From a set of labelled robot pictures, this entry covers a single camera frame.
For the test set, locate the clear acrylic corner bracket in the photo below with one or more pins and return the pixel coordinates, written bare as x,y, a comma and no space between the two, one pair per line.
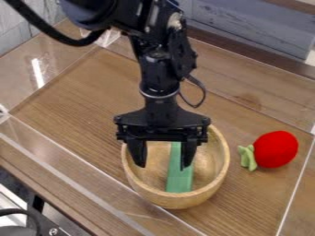
104,40

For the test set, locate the clear acrylic front wall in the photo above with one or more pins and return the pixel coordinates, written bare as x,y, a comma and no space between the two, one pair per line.
88,196

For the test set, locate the black table frame bracket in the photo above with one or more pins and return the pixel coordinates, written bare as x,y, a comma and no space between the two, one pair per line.
24,222

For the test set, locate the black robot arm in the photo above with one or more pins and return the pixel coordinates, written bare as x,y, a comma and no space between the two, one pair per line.
155,27

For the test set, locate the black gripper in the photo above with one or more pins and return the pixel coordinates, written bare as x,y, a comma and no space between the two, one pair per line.
161,121

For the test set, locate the red plush tomato toy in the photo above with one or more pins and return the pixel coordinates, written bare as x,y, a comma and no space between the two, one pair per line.
272,151

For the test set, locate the brown wooden bowl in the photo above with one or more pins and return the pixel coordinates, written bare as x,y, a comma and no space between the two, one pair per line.
209,163

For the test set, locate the green rectangular block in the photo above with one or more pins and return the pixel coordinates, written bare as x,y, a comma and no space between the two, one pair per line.
179,179

